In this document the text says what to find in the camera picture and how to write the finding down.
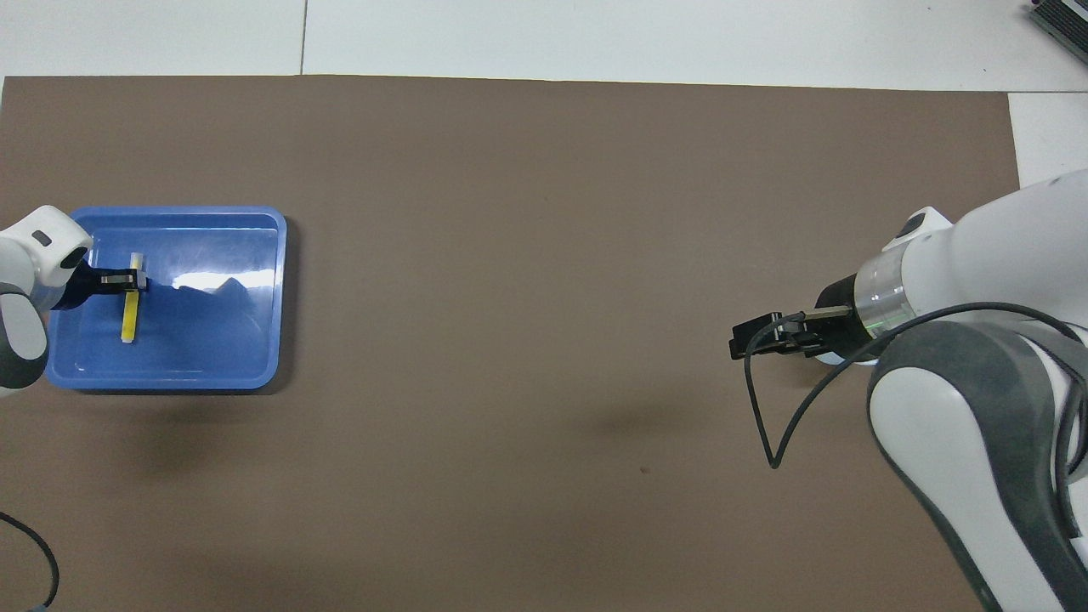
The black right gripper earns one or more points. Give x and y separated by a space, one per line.
841 319

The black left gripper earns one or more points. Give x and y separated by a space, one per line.
81 285

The yellow pen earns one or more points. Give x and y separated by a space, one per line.
129 319

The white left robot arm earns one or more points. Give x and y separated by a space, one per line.
25 255

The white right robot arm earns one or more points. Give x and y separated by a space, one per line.
1003 255

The translucent plastic cup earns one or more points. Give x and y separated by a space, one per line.
837 362

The blue plastic tray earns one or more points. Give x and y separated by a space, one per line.
212 340

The brown table mat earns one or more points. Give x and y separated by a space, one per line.
510 255

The dark ribbed device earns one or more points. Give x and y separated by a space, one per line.
1062 17

